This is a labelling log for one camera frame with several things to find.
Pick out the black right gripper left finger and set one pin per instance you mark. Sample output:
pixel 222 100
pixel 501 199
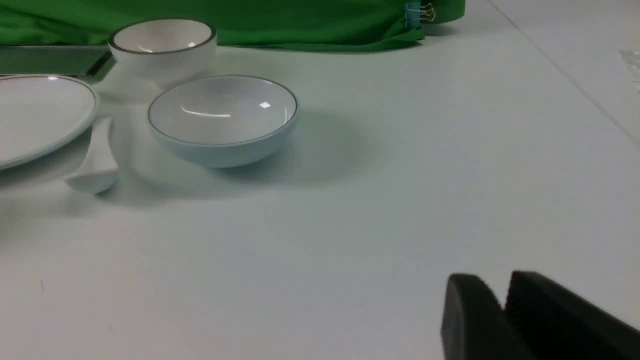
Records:
pixel 474 326

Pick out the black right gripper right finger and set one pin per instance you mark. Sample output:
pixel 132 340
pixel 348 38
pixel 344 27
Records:
pixel 555 323

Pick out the light blue shallow bowl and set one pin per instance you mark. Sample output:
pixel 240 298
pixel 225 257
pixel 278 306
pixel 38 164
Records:
pixel 224 121

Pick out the blue binder clip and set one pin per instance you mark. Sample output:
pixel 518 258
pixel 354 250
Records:
pixel 417 13

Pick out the green backdrop cloth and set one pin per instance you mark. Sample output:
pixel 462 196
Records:
pixel 335 26

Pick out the white ceramic spoon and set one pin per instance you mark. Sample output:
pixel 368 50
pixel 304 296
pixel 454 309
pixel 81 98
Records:
pixel 98 171

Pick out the white bowl dark rim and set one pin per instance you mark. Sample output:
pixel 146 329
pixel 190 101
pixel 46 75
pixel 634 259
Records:
pixel 165 50

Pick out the dark metal tray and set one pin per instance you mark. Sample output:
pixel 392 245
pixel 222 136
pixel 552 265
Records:
pixel 87 63

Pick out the light blue plate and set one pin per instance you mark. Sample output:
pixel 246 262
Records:
pixel 41 113

